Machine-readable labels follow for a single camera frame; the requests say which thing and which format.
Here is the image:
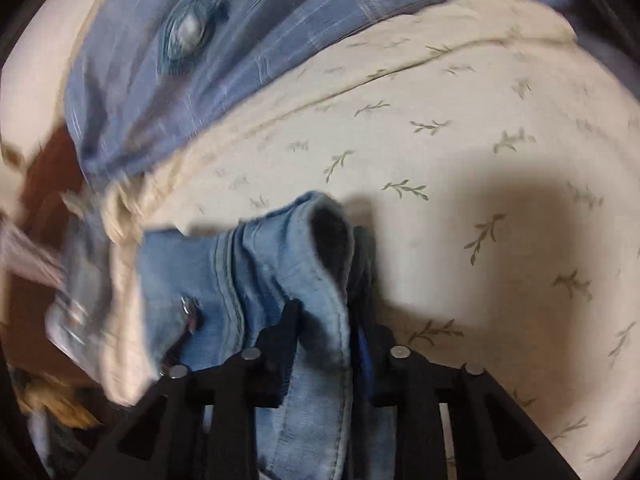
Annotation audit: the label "blue striped cloth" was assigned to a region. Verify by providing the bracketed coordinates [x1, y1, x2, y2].
[65, 0, 566, 191]

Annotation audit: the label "brown wooden furniture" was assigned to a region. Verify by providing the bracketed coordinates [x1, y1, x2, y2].
[7, 125, 113, 386]

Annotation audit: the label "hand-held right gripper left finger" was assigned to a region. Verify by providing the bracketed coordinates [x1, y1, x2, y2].
[75, 301, 302, 480]

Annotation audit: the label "yellow cloth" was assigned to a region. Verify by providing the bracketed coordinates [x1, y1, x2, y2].
[15, 375, 101, 431]

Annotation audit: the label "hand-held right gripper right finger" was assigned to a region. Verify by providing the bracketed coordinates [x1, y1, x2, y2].
[349, 229, 581, 480]

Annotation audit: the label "cream leaf-print bedsheet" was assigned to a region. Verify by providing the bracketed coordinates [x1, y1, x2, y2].
[95, 0, 640, 466]

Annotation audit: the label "blue denim pants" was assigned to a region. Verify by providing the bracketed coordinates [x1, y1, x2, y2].
[45, 190, 396, 480]

